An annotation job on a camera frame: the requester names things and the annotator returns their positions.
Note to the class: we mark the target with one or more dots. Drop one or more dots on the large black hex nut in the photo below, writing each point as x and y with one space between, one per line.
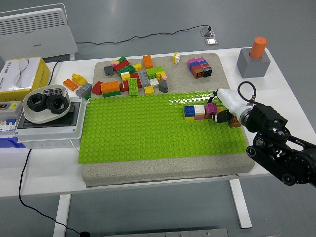
57 105
36 102

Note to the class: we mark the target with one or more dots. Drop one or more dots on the small green toy brick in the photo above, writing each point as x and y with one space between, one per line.
122 59
88 96

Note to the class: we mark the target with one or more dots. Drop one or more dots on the open metal floor socket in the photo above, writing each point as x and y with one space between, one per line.
207 32

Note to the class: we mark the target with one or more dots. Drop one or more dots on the yellow square toy brick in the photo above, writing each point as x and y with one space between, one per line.
220 109
161 74
137 67
149 90

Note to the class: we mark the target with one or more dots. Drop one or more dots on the blue plastic box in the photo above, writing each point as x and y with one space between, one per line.
10 142

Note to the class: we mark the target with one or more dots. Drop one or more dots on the white square toy brick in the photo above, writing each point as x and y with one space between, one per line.
154 82
199 109

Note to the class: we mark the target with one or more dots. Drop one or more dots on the lime green long brick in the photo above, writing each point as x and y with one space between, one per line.
133 86

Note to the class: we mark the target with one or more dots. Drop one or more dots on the black terminal block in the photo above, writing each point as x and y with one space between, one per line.
52 91

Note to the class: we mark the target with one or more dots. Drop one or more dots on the closed metal floor socket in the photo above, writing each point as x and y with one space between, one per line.
211 41

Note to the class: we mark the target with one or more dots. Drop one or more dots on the green long toy brick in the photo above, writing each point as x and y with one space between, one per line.
124 71

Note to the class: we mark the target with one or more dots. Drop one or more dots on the white table leg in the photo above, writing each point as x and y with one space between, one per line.
240 205
61 214

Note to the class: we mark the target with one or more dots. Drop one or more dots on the dark green flat brick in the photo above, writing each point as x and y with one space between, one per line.
111 94

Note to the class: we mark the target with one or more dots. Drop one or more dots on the grey push-button switch box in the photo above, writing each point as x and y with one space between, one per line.
10 109

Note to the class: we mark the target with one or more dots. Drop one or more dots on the magenta square toy brick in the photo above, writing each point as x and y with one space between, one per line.
210 108
190 63
201 59

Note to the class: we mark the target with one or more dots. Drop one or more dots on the red sloped toy brick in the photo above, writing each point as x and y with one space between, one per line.
97 88

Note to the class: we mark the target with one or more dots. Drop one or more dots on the lime green toy brick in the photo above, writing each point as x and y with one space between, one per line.
155 71

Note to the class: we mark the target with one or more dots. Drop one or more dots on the pink base toy brick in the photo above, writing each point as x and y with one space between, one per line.
199 117

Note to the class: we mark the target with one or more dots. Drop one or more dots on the white circuit breaker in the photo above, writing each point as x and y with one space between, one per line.
7 124

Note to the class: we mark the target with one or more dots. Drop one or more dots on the green studded baseplate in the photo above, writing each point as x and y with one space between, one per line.
148 128

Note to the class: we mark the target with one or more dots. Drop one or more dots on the orange cylinder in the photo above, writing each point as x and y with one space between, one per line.
258 47

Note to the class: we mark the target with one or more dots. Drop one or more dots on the grey electrical enclosure box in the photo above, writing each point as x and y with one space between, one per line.
49 134

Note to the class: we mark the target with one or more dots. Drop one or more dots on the red long toy brick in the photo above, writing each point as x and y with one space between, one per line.
135 77

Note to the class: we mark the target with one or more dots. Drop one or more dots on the blue square toy brick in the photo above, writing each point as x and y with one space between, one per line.
196 64
189 111

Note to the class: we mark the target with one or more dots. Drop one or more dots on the orange long toy brick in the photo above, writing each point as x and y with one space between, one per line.
147 61
110 87
70 84

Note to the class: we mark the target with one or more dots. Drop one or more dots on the yellow base toy brick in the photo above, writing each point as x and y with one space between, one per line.
188 119

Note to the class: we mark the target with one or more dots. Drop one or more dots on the grey block holder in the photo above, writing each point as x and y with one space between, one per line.
251 67

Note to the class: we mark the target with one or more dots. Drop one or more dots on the yellow curved toy brick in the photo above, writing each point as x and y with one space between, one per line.
79 78

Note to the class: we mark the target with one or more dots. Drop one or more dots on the black square toy brick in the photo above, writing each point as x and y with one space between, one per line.
207 71

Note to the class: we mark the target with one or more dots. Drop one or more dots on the grey-brown foam mat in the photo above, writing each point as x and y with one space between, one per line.
160 170

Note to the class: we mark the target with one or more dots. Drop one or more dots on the white panel heater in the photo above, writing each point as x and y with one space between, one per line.
34 34

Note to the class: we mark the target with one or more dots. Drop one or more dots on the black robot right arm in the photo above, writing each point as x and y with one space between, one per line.
266 116

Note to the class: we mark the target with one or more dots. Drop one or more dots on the yellow tissue box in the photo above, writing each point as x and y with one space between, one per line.
22 74

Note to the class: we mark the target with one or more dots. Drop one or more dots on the dark grey toy brick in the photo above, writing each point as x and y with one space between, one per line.
108 70

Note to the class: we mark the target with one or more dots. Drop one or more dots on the dark grey sloped brick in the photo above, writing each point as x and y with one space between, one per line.
163 86

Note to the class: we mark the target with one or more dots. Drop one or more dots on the red square toy brick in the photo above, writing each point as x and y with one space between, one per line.
123 86
197 69

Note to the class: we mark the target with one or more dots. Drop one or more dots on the white plastic bowl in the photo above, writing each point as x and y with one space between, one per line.
47 117

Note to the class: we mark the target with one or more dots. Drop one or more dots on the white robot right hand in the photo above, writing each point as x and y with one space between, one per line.
230 100

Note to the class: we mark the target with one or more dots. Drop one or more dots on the grey long toy brick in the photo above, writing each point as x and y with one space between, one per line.
144 78
84 89

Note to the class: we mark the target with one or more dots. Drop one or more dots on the large red toy brick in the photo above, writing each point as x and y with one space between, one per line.
122 66

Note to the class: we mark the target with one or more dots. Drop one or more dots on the yellow and white toy brick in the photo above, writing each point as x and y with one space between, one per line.
176 58
125 76

